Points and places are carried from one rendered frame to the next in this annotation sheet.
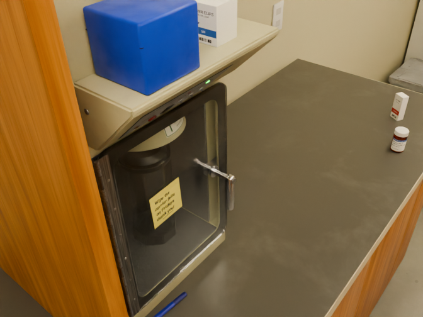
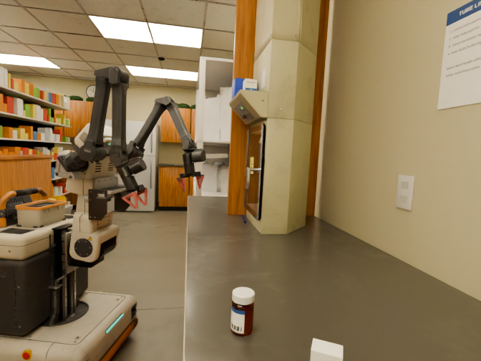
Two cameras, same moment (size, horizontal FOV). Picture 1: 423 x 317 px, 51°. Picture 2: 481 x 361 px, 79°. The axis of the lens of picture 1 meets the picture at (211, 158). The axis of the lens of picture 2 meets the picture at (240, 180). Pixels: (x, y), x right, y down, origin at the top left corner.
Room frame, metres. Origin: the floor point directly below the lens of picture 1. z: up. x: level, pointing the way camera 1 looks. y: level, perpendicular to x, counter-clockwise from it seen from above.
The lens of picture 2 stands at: (1.42, -0.98, 1.26)
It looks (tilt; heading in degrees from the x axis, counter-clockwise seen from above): 5 degrees down; 130
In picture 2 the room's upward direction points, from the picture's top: 3 degrees clockwise
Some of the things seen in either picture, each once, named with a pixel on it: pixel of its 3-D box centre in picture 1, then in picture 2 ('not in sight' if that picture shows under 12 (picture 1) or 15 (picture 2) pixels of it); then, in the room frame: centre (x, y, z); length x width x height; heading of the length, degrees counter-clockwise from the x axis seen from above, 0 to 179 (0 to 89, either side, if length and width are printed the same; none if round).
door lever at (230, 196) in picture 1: (223, 189); (252, 177); (0.69, -0.02, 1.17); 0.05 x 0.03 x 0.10; 49
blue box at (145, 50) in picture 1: (144, 39); (243, 91); (0.54, 0.08, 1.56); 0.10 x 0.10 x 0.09; 50
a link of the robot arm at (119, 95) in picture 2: not in sight; (119, 118); (0.10, -0.29, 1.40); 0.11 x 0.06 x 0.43; 124
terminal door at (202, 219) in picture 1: (177, 201); (253, 170); (0.63, 0.07, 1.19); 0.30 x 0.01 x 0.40; 139
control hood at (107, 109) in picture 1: (188, 83); (245, 109); (0.60, 0.03, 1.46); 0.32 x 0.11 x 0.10; 140
